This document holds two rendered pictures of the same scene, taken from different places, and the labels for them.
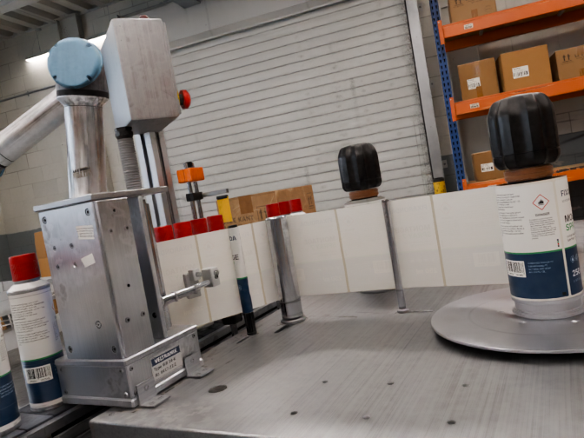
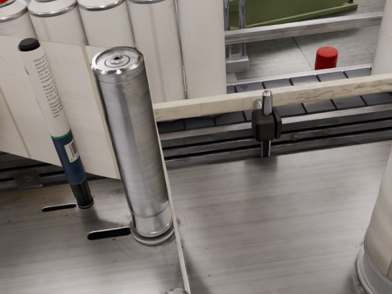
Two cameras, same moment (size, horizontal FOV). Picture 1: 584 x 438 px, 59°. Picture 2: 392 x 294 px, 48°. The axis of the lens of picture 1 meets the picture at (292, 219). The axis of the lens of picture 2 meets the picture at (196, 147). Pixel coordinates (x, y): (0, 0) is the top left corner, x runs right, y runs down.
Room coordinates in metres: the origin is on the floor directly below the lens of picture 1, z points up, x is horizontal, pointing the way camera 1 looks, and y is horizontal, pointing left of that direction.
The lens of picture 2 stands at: (0.80, -0.24, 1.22)
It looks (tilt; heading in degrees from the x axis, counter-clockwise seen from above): 41 degrees down; 59
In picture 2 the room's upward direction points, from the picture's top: 6 degrees counter-clockwise
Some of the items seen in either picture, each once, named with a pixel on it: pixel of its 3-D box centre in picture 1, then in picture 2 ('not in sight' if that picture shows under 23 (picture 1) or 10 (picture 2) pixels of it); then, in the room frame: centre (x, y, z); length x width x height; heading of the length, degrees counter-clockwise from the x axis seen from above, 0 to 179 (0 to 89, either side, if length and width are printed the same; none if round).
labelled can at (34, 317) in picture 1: (36, 329); not in sight; (0.68, 0.36, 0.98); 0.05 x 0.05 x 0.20
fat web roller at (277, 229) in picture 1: (284, 268); (138, 156); (0.90, 0.03, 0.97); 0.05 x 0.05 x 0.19
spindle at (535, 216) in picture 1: (533, 203); not in sight; (0.67, -0.32, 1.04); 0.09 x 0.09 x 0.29
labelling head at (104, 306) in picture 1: (118, 292); not in sight; (0.69, 0.25, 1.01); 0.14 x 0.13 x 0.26; 152
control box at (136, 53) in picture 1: (140, 80); not in sight; (1.05, 0.26, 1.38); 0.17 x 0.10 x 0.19; 27
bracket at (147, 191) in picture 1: (103, 197); not in sight; (0.69, 0.24, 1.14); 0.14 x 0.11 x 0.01; 152
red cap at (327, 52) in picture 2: not in sight; (326, 59); (1.30, 0.17, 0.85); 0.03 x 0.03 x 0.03
